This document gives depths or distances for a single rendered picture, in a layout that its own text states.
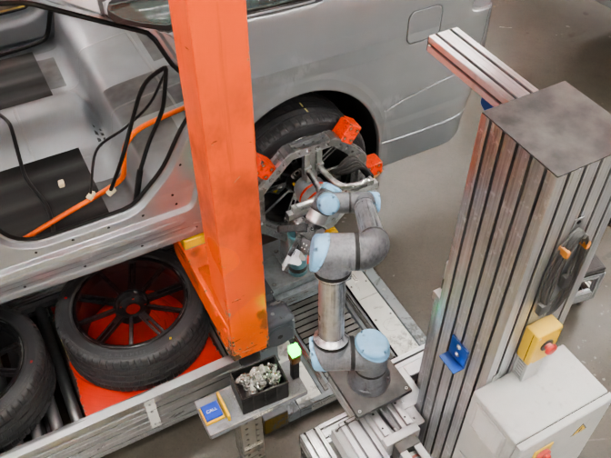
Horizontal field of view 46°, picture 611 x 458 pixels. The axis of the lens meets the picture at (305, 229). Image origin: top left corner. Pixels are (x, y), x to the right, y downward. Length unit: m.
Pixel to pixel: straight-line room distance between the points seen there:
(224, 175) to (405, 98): 1.25
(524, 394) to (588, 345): 1.78
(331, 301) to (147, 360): 1.09
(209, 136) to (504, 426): 1.15
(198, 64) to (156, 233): 1.21
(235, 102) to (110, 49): 1.83
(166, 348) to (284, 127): 1.04
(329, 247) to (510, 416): 0.69
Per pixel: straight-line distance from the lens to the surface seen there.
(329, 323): 2.28
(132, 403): 3.09
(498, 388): 2.14
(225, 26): 1.92
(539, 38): 6.00
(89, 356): 3.12
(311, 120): 2.98
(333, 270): 2.12
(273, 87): 2.79
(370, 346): 2.37
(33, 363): 3.17
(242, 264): 2.53
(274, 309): 3.26
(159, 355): 3.07
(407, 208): 4.29
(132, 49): 3.77
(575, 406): 2.17
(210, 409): 2.92
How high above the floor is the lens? 3.01
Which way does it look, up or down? 47 degrees down
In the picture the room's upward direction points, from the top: straight up
